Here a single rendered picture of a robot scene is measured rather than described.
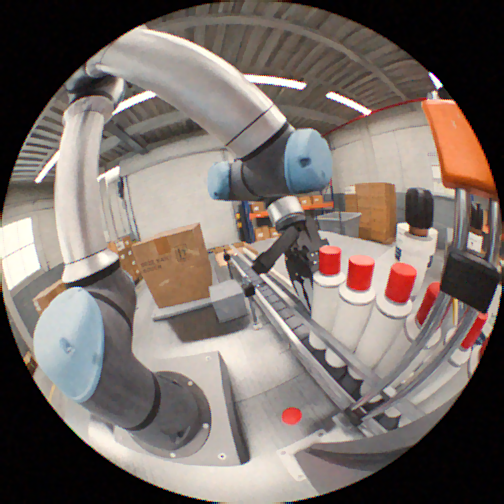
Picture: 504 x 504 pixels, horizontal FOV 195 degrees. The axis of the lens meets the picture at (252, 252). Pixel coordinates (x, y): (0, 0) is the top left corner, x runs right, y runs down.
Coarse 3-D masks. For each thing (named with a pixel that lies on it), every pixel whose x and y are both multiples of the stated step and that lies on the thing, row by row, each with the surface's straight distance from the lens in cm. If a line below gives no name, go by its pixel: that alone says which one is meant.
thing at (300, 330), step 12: (240, 264) 73; (252, 276) 60; (264, 288) 51; (276, 300) 45; (300, 300) 44; (276, 312) 41; (288, 312) 41; (288, 324) 38; (300, 324) 38; (300, 336) 35; (312, 348) 33; (324, 360) 32; (336, 372) 31; (348, 384) 31; (360, 384) 32; (360, 396) 31; (372, 408) 31; (384, 420) 32; (396, 420) 33
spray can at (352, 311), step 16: (352, 256) 20; (368, 256) 20; (352, 272) 19; (368, 272) 18; (352, 288) 19; (368, 288) 20; (336, 304) 22; (352, 304) 19; (368, 304) 20; (336, 320) 23; (352, 320) 21; (336, 336) 25; (352, 336) 24; (352, 352) 28
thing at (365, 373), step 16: (240, 256) 60; (272, 288) 36; (288, 304) 31; (304, 320) 28; (320, 336) 26; (336, 352) 25; (352, 368) 24; (368, 368) 24; (368, 384) 24; (416, 416) 25
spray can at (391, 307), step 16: (400, 272) 18; (416, 272) 19; (400, 288) 18; (384, 304) 19; (400, 304) 20; (368, 320) 23; (384, 320) 20; (400, 320) 20; (368, 336) 23; (384, 336) 21; (368, 352) 24; (384, 352) 24
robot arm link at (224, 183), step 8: (216, 168) 27; (224, 168) 26; (232, 168) 26; (240, 168) 23; (208, 176) 30; (216, 176) 26; (224, 176) 25; (232, 176) 25; (240, 176) 23; (208, 184) 30; (216, 184) 26; (224, 184) 25; (232, 184) 25; (240, 184) 23; (208, 192) 30; (216, 192) 26; (224, 192) 26; (232, 192) 26; (240, 192) 25; (248, 192) 23; (216, 200) 28; (224, 200) 28; (232, 200) 29; (240, 200) 29; (248, 200) 31; (256, 200) 32
